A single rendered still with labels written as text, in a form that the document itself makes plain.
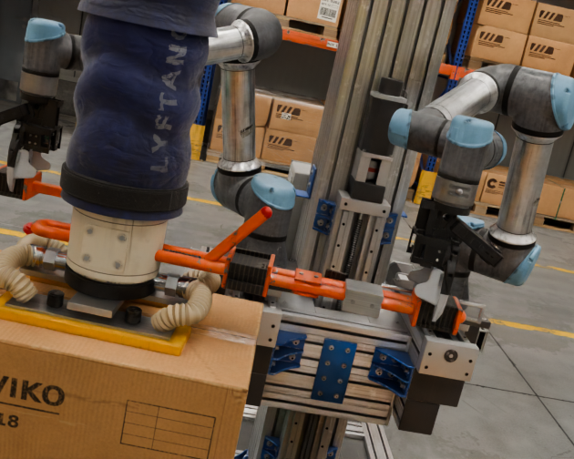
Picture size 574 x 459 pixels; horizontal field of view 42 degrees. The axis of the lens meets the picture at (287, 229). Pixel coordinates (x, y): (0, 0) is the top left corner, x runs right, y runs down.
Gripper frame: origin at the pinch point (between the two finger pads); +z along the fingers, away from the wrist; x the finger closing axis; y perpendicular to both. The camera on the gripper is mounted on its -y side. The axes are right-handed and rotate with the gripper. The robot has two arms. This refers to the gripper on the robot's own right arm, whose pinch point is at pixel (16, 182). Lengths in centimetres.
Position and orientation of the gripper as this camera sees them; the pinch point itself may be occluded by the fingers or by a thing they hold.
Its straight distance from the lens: 173.6
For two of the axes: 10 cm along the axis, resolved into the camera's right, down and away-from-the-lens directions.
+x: 0.6, -2.6, 9.6
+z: -2.1, 9.4, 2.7
